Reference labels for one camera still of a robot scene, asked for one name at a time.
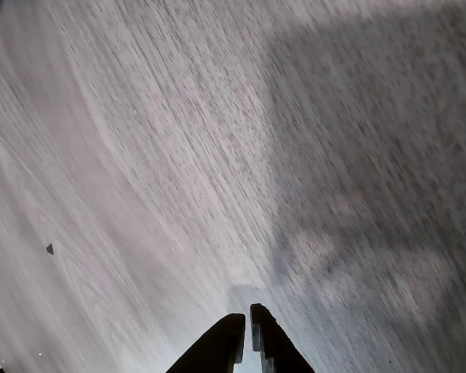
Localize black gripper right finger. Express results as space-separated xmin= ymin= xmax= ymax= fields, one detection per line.
xmin=249 ymin=302 xmax=316 ymax=373

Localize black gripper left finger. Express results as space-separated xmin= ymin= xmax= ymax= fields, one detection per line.
xmin=165 ymin=312 xmax=247 ymax=373

